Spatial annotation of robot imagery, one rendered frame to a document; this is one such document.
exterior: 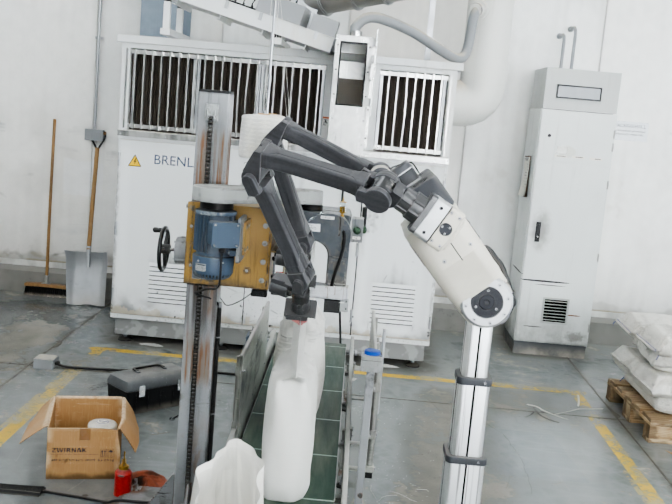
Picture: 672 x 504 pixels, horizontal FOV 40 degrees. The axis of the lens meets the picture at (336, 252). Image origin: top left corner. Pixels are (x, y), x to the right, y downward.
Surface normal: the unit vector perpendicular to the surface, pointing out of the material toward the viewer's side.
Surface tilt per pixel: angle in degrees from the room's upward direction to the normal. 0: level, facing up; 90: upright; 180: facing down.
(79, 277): 76
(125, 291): 90
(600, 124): 90
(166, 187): 90
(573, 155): 90
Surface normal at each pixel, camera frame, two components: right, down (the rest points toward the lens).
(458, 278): 0.29, 0.58
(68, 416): 0.22, 0.17
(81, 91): -0.03, 0.15
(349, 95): 0.04, -0.60
